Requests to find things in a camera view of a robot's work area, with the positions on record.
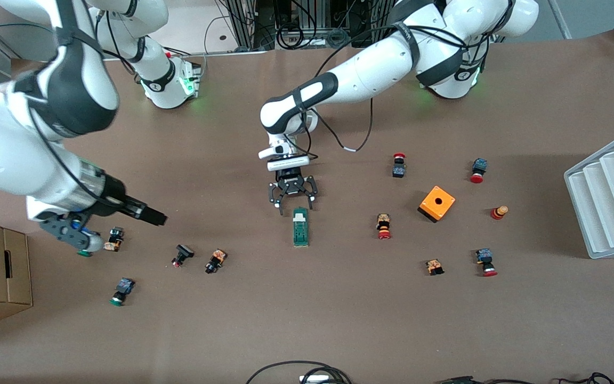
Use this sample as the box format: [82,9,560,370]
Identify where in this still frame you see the black looped cable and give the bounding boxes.
[246,361,351,384]

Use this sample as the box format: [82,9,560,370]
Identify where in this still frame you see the white ribbed tray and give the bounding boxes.
[564,127,614,260]

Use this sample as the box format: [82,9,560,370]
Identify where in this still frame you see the grey coiled cable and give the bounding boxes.
[326,28,351,49]

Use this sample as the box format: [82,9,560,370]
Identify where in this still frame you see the green load switch white handle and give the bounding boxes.
[293,207,309,247]

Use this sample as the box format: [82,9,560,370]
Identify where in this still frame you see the beige black switch module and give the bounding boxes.
[103,227,125,252]

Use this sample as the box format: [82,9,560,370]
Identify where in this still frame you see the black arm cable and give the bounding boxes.
[307,27,375,153]
[29,0,145,225]

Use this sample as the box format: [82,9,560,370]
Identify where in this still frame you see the aluminium frame rack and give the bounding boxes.
[226,0,393,50]

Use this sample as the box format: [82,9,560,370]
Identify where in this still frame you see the black coiled cable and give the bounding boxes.
[277,21,305,50]

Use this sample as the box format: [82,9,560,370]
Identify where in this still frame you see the black flat head switch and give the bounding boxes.
[171,244,196,268]

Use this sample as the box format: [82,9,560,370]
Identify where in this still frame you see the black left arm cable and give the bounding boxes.
[307,27,375,153]

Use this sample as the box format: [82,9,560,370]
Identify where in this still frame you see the orange button enclosure box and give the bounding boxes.
[417,185,456,223]

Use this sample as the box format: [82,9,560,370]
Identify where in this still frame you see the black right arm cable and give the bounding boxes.
[29,0,145,225]

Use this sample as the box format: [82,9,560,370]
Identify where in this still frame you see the black selector switch orange block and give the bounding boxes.
[204,249,228,275]

